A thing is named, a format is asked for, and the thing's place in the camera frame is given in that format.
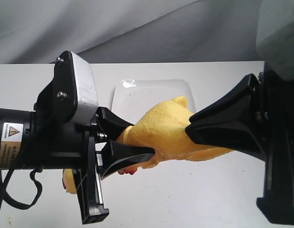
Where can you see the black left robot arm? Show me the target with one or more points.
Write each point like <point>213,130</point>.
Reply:
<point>17,130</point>

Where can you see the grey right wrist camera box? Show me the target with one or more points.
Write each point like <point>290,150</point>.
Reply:
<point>275,36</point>

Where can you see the white square plate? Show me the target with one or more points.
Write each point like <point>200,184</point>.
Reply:
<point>141,95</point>

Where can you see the yellow rubber chicken toy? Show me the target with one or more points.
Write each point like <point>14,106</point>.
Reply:
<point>163,129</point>

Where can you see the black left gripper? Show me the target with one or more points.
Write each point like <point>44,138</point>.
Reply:
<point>71,147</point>

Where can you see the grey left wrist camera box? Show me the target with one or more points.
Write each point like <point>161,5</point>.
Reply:
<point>71,95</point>

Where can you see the grey backdrop cloth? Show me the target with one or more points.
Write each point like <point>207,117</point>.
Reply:
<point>139,31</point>

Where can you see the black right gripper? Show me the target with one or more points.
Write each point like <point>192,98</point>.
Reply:
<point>235,122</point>

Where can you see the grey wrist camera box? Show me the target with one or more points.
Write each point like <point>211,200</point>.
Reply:
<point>71,95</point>
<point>275,36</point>

